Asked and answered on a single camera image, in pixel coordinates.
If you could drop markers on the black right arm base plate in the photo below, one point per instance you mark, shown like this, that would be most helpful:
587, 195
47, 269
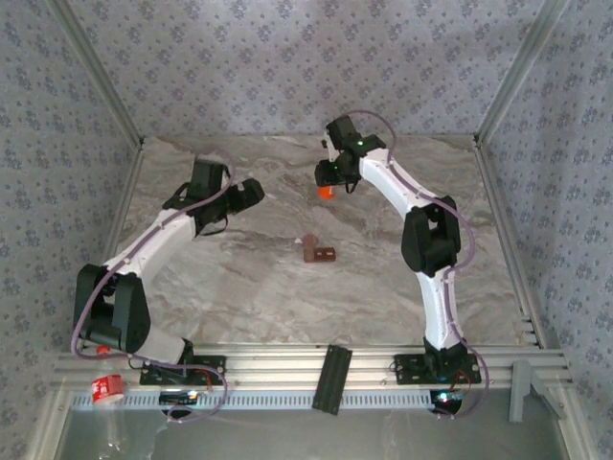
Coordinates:
407, 369

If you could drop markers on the orange pill bottle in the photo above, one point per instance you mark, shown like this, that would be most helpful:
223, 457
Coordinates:
327, 192

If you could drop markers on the grey corner bracket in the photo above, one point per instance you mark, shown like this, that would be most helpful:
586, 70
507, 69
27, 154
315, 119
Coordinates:
519, 388

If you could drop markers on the small circuit board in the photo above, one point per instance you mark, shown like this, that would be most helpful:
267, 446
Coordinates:
179, 397
447, 398

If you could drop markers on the black rail bracket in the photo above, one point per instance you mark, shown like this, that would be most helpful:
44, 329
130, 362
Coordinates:
333, 378

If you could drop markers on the aluminium frame post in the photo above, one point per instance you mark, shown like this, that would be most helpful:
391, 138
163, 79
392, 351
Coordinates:
522, 72
96, 72

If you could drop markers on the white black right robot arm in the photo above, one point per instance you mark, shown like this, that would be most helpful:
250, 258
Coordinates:
388, 177

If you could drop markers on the clear plastic bottle red label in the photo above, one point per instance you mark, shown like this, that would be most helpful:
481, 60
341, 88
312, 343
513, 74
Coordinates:
107, 389

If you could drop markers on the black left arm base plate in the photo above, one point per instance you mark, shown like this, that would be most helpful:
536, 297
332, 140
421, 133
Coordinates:
211, 369

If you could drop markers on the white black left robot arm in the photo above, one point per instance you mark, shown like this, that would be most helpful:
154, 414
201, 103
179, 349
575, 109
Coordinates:
158, 239

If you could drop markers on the aluminium rail beam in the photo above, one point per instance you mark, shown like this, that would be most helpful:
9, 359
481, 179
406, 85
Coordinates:
268, 364

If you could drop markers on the brown pill box Thur. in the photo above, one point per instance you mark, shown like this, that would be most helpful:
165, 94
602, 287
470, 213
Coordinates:
332, 255

